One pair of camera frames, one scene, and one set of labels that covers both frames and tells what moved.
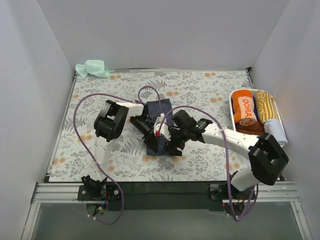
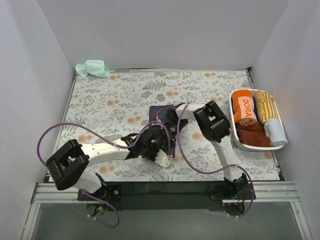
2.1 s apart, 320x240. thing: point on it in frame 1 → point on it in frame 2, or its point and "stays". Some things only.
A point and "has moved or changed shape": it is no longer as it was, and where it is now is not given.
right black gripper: (175, 139) → (173, 124)
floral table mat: (205, 94) stays
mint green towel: (92, 68) stays
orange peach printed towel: (244, 110) stays
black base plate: (165, 196) stays
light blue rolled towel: (274, 127) stays
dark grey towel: (160, 111) has moved or changed shape
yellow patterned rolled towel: (267, 108) stays
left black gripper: (150, 135) → (164, 141)
